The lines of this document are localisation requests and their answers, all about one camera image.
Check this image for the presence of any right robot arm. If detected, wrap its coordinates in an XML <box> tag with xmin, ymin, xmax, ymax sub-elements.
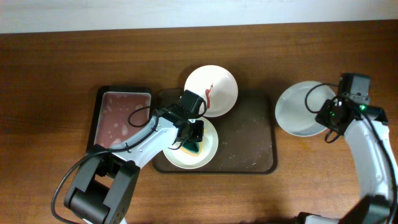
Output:
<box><xmin>296</xmin><ymin>98</ymin><xmax>397</xmax><ymax>224</ymax></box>

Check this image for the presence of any brown serving tray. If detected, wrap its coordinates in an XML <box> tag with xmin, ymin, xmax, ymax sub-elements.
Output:
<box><xmin>152</xmin><ymin>90</ymin><xmax>278</xmax><ymax>175</ymax></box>

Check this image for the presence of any black tray with red water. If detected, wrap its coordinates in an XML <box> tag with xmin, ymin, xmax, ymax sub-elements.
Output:
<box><xmin>86</xmin><ymin>86</ymin><xmax>152</xmax><ymax>152</ymax></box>

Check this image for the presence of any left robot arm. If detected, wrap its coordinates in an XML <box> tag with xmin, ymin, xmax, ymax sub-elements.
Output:
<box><xmin>63</xmin><ymin>103</ymin><xmax>204</xmax><ymax>223</ymax></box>

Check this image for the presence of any white plate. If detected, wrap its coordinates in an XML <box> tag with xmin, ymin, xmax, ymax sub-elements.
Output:
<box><xmin>184</xmin><ymin>65</ymin><xmax>238</xmax><ymax>118</ymax></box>
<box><xmin>163</xmin><ymin>118</ymin><xmax>219</xmax><ymax>169</ymax></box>

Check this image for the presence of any white plate top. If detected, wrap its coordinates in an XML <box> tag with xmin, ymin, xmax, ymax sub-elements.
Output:
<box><xmin>184</xmin><ymin>65</ymin><xmax>238</xmax><ymax>118</ymax></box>

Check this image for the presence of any green yellow sponge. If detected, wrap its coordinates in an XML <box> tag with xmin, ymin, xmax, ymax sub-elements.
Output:
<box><xmin>180</xmin><ymin>142</ymin><xmax>201</xmax><ymax>156</ymax></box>

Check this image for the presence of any grey-white plate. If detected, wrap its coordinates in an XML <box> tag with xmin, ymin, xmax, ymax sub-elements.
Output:
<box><xmin>275</xmin><ymin>81</ymin><xmax>335</xmax><ymax>137</ymax></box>

